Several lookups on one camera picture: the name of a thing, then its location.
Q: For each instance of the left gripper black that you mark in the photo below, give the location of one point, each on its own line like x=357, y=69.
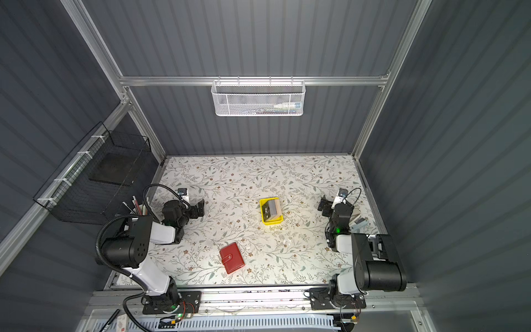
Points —
x=193, y=209

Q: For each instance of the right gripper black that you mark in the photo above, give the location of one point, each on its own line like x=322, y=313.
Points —
x=328, y=207

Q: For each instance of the yellow plastic card tray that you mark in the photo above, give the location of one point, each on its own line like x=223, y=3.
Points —
x=272, y=222

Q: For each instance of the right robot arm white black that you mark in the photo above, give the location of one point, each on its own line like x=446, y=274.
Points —
x=376, y=262

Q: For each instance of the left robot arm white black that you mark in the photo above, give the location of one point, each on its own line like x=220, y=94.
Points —
x=128, y=252

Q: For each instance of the stack of cards in tray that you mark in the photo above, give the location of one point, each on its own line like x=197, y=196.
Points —
x=272, y=209

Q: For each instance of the small white grey device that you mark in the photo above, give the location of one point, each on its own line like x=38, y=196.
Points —
x=358, y=223

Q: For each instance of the white pen cup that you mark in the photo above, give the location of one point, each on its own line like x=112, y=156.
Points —
x=135, y=207

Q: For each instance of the floral table mat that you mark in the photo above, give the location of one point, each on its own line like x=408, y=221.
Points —
x=261, y=224

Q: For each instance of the white tube in basket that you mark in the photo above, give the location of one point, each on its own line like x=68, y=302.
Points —
x=289, y=106

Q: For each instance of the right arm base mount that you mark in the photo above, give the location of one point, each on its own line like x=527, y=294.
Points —
x=321, y=299

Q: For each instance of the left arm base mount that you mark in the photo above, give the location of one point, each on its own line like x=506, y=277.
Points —
x=182, y=302

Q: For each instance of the black wire mesh basket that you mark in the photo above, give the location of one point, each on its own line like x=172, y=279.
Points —
x=101, y=180

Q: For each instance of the white wire mesh basket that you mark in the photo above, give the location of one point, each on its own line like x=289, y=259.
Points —
x=256, y=100

